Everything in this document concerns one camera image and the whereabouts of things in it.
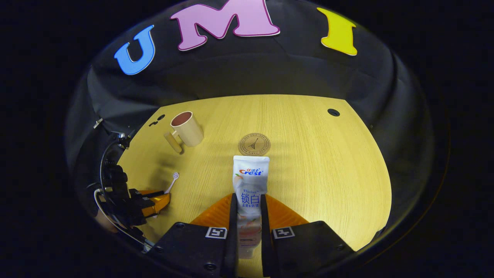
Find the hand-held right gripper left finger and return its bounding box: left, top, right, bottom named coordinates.
left=145, top=193, right=239, bottom=278

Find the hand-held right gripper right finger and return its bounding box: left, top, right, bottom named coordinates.
left=261, top=194, right=355, bottom=278

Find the white toothbrush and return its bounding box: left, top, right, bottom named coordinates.
left=164, top=172, right=180, bottom=194

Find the white toothpaste tube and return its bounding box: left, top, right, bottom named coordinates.
left=233, top=155, right=270, bottom=259

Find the beige cup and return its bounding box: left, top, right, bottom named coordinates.
left=164, top=111, right=204, bottom=154

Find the round brown coaster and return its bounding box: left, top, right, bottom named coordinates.
left=238, top=133, right=271, bottom=156

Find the wooden desktop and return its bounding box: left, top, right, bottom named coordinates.
left=116, top=95, right=392, bottom=278

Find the black backdrop cloth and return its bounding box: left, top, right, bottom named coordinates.
left=66, top=0, right=436, bottom=232

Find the white cable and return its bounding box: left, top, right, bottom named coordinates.
left=94, top=188, right=155, bottom=247

